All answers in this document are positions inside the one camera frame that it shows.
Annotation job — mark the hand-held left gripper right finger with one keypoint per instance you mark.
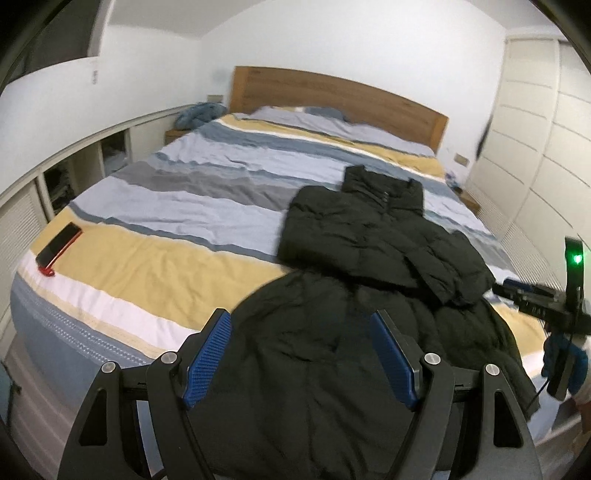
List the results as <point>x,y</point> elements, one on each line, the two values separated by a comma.
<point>395,360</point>

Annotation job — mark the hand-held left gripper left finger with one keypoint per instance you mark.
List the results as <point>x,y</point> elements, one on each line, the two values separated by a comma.
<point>207,355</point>

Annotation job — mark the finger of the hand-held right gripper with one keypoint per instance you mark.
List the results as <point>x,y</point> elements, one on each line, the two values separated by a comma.
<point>515,287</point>

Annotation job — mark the black puffer jacket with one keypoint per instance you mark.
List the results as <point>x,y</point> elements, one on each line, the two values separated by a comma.
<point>323,346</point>

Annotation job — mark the person's right forearm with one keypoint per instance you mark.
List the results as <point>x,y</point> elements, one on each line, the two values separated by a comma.
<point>584,397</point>

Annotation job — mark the person's right hand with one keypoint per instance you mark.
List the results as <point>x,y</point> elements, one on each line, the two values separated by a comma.
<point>549,356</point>

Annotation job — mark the wooden nightstand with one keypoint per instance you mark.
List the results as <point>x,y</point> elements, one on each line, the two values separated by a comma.
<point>175,134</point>
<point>471,201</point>

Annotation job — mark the bed with striped duvet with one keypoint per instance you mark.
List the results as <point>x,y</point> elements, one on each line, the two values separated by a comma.
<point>184,207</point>

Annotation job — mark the white wardrobe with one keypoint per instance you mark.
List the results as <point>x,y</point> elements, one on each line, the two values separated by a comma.
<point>531,138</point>

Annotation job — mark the dark hanging item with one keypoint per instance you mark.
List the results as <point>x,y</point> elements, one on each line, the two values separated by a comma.
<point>484,136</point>

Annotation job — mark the blue-grey pillow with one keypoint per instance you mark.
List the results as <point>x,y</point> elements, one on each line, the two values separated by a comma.
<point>392,138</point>
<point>286,116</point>

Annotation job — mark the white low shelf cabinet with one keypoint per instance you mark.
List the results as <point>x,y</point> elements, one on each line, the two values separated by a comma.
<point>69,175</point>

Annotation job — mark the blue crumpled cloth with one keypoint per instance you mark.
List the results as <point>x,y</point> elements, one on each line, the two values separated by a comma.
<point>198,115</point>

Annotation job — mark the wooden headboard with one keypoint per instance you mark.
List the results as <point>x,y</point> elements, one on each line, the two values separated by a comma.
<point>323,90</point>

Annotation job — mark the wall socket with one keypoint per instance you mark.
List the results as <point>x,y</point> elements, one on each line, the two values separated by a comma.
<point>461,160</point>
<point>214,98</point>

